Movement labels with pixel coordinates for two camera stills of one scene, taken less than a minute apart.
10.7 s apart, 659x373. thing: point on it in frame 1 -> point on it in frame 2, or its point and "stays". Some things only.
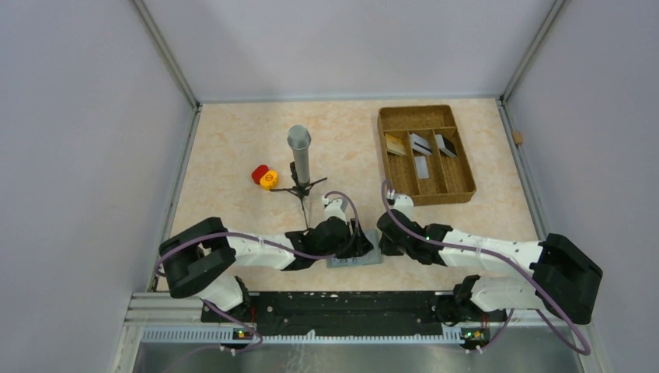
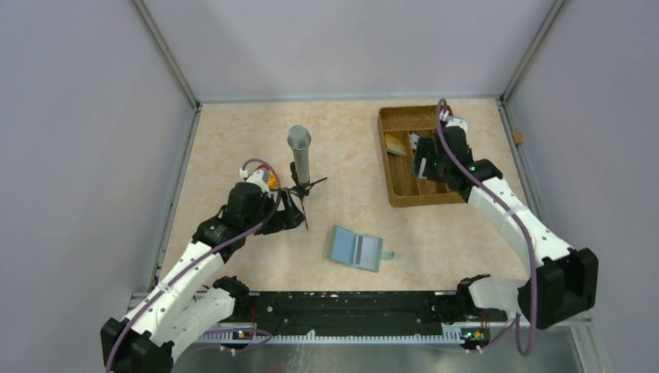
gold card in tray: (395, 144) stays
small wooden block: (517, 137) stays
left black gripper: (358, 245) -> (289, 218)
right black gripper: (386, 249) -> (426, 148)
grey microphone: (299, 137) stays
